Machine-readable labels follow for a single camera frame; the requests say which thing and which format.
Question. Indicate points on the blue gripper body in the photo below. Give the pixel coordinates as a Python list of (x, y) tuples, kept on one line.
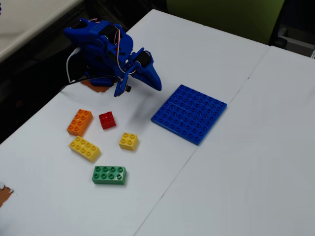
[(150, 71)]

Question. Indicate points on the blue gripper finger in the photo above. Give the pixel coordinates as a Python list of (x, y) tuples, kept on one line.
[(153, 78)]

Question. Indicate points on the yellow 2x2 toy block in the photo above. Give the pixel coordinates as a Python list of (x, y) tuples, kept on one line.
[(128, 141)]

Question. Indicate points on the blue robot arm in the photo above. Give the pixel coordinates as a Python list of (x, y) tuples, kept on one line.
[(93, 44)]

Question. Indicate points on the red 2x2 toy block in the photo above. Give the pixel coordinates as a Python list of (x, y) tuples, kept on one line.
[(107, 120)]

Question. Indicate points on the orange 2x4 toy block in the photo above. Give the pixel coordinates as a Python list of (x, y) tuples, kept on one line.
[(80, 121)]

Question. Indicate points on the yellow 2x4 toy block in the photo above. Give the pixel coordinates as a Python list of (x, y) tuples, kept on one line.
[(85, 148)]

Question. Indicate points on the green 2x4 toy block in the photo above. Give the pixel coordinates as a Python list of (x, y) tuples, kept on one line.
[(109, 175)]

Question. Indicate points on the blue 8x8 studded baseplate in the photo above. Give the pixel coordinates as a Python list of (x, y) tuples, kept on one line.
[(189, 115)]

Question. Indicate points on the white background table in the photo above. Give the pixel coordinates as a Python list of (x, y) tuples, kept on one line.
[(24, 24)]

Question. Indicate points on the white foam board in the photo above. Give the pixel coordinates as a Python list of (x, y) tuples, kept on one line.
[(246, 172), (73, 209)]

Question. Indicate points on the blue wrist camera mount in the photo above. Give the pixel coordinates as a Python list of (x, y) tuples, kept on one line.
[(120, 86)]

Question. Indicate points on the grey metal frame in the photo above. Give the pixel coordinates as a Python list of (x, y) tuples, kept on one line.
[(295, 39)]

